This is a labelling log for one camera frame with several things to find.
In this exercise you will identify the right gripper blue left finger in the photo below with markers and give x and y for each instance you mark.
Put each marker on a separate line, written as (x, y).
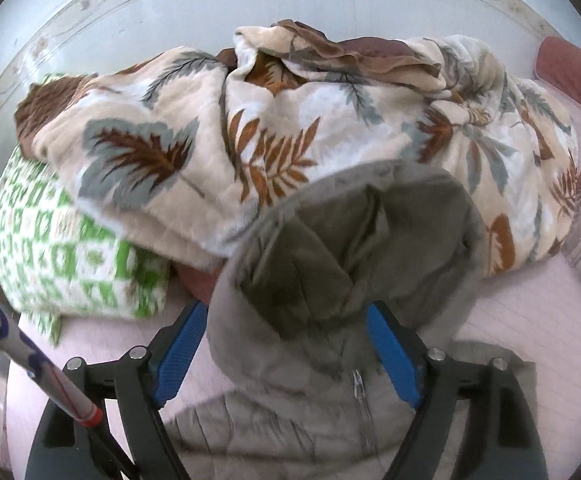
(146, 379)

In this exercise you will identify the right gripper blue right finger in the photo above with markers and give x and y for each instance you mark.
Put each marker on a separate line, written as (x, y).
(427, 379)

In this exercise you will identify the olive quilted hooded jacket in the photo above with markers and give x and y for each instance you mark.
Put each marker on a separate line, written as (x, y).
(287, 326)

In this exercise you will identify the maroon pillow under blanket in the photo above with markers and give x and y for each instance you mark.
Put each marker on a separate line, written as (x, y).
(200, 284)

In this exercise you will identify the pink quilted mattress cover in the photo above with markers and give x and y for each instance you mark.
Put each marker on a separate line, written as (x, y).
(535, 312)

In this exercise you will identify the green white patterned pillow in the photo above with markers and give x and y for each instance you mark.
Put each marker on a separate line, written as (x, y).
(57, 262)

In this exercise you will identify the leaf print fleece blanket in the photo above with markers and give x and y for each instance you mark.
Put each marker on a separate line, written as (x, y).
(182, 152)

